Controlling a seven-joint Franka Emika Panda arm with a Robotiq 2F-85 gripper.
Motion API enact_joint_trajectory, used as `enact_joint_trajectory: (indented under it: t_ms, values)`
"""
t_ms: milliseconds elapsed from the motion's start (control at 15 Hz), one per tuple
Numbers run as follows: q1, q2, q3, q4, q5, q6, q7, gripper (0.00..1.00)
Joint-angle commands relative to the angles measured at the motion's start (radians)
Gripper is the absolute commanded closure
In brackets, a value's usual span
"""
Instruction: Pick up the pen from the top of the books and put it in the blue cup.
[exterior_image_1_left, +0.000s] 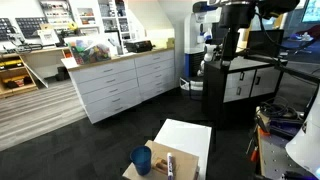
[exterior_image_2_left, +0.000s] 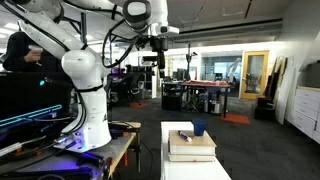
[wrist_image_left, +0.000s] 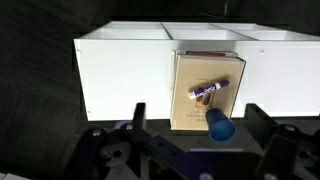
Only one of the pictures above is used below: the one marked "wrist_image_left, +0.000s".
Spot tan hardcover book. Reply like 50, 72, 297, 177
169, 53, 247, 132

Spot purple Expo marker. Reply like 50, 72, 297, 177
188, 79, 230, 100

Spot white cubby shelf unit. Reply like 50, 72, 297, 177
73, 21, 320, 122

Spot blue plastic cup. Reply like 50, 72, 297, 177
204, 107, 237, 143

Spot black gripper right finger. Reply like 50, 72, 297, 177
245, 103, 320, 180

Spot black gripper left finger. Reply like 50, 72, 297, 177
64, 102, 188, 180

